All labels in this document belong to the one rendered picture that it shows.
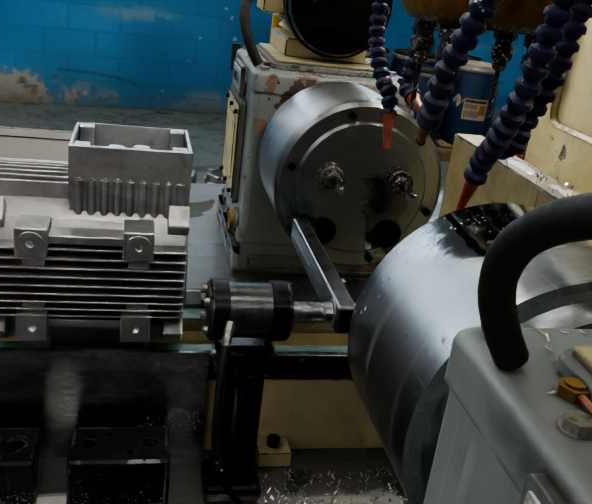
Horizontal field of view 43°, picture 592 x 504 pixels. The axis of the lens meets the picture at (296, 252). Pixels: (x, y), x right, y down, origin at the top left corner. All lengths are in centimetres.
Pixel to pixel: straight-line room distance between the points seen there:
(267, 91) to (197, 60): 523
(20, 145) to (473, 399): 79
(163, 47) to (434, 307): 593
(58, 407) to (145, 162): 28
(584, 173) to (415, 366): 50
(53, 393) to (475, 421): 54
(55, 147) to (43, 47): 533
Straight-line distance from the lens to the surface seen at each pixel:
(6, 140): 107
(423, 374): 52
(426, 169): 110
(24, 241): 74
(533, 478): 34
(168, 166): 76
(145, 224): 76
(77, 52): 638
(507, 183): 89
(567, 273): 54
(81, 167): 76
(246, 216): 130
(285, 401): 87
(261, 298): 71
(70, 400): 84
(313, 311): 73
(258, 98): 125
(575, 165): 100
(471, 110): 594
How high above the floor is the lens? 134
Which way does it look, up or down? 22 degrees down
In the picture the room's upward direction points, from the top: 7 degrees clockwise
